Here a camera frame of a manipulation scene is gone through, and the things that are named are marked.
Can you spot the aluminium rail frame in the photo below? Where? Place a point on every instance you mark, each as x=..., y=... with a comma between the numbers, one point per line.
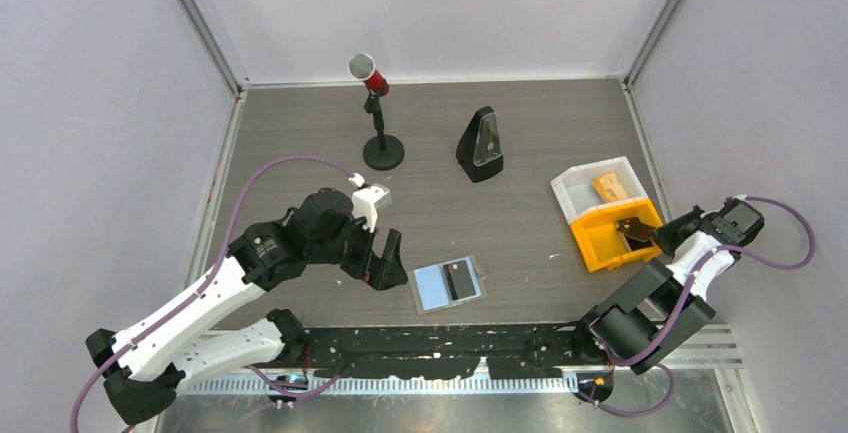
x=397, y=384

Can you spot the white plastic bin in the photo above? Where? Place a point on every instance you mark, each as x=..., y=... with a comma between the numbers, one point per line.
x=577, y=196

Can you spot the black metronome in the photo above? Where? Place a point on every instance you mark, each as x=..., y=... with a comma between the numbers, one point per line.
x=479, y=152

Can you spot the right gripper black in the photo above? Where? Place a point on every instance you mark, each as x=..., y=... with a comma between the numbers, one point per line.
x=666, y=232

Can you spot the red microphone on stand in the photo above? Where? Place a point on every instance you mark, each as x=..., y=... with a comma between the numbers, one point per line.
x=382, y=152

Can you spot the grey card holder wallet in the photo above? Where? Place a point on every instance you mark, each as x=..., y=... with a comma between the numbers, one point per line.
x=430, y=290

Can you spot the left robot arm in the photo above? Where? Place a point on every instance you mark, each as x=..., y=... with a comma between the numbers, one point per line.
x=145, y=367

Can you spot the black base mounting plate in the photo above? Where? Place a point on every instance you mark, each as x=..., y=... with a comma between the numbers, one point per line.
x=515, y=353

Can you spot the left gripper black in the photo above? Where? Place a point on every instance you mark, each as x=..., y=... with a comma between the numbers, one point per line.
x=370, y=268

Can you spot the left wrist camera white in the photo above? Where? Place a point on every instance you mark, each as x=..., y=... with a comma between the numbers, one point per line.
x=368, y=200

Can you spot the yellow plastic bin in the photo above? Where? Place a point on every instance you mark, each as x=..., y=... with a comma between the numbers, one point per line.
x=602, y=246

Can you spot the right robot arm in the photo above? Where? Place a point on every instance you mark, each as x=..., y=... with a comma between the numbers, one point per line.
x=663, y=305

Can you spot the orange card in white bin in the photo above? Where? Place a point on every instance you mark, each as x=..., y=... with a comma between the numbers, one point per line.
x=610, y=187

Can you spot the black credit card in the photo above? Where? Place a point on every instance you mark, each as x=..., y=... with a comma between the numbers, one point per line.
x=634, y=230

